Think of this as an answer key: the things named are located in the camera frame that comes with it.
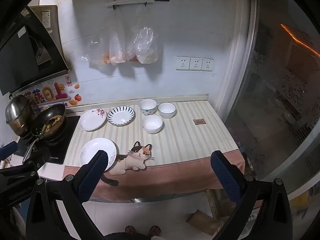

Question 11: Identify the black wok with food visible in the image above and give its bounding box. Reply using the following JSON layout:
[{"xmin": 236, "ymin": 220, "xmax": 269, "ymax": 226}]
[{"xmin": 23, "ymin": 103, "xmax": 67, "ymax": 164}]

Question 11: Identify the colourful wall sticker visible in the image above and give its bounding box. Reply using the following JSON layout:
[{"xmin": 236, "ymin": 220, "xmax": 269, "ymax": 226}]
[{"xmin": 24, "ymin": 75, "xmax": 83, "ymax": 108}]

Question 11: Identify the brown cardboard piece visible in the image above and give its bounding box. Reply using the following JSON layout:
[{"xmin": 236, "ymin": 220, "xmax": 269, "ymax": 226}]
[{"xmin": 186, "ymin": 209, "xmax": 220, "ymax": 235}]

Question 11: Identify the plain white plate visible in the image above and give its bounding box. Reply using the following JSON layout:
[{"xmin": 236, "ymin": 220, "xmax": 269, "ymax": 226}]
[{"xmin": 80, "ymin": 138, "xmax": 117, "ymax": 172}]

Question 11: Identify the white plate with floral print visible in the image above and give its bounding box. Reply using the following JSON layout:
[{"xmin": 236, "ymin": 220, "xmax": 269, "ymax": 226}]
[{"xmin": 79, "ymin": 108, "xmax": 107, "ymax": 132}]

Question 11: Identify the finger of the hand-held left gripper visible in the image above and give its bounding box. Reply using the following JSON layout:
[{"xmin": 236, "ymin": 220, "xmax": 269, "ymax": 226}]
[
  {"xmin": 0, "ymin": 141, "xmax": 19, "ymax": 160},
  {"xmin": 0, "ymin": 146, "xmax": 52, "ymax": 178}
]

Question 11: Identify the white bowl with coloured dots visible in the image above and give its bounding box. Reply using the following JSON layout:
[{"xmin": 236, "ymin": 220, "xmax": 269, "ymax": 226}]
[{"xmin": 139, "ymin": 99, "xmax": 157, "ymax": 116}]

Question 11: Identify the white wall outlet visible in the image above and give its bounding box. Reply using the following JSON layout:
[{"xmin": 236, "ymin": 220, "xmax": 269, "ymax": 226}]
[
  {"xmin": 175, "ymin": 56, "xmax": 190, "ymax": 71},
  {"xmin": 201, "ymin": 58, "xmax": 214, "ymax": 71},
  {"xmin": 189, "ymin": 57, "xmax": 202, "ymax": 71}
]

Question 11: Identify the steel pot with lid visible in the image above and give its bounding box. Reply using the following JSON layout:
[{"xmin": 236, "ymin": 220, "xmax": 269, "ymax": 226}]
[{"xmin": 5, "ymin": 94, "xmax": 34, "ymax": 138}]

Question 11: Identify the white plate with blue strokes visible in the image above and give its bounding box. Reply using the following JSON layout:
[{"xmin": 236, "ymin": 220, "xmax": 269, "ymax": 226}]
[{"xmin": 107, "ymin": 106, "xmax": 135, "ymax": 126}]

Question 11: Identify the clear plastic bag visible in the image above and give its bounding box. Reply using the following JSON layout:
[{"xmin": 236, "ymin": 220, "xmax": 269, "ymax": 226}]
[
  {"xmin": 109, "ymin": 9, "xmax": 127, "ymax": 66},
  {"xmin": 126, "ymin": 5, "xmax": 160, "ymax": 64},
  {"xmin": 81, "ymin": 12, "xmax": 112, "ymax": 70}
]

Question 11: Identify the plain white bowl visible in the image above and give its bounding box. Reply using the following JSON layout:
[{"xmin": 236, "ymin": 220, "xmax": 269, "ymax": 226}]
[{"xmin": 142, "ymin": 115, "xmax": 163, "ymax": 134}]

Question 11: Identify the black induction cooktop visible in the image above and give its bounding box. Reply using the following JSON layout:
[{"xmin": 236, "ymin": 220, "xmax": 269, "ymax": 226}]
[{"xmin": 17, "ymin": 115, "xmax": 81, "ymax": 165}]

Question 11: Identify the wall hook rail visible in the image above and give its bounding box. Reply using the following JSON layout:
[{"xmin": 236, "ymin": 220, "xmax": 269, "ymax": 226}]
[{"xmin": 105, "ymin": 0, "xmax": 170, "ymax": 8}]

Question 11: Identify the patterned glass sliding door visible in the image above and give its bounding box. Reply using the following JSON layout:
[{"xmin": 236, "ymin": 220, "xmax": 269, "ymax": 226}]
[{"xmin": 225, "ymin": 0, "xmax": 320, "ymax": 195}]

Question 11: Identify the black range hood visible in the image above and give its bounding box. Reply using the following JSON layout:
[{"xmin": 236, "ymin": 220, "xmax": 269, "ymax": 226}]
[{"xmin": 0, "ymin": 5, "xmax": 72, "ymax": 95}]

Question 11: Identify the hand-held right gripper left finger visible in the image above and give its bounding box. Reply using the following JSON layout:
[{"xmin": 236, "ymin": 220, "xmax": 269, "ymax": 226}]
[{"xmin": 26, "ymin": 150, "xmax": 109, "ymax": 240}]

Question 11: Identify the striped tablecloth with cat print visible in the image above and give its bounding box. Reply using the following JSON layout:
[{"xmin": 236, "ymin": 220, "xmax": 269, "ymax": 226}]
[{"xmin": 62, "ymin": 100, "xmax": 247, "ymax": 202}]

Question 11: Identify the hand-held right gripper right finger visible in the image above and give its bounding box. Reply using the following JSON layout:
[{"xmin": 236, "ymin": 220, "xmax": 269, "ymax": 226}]
[{"xmin": 210, "ymin": 151, "xmax": 293, "ymax": 240}]

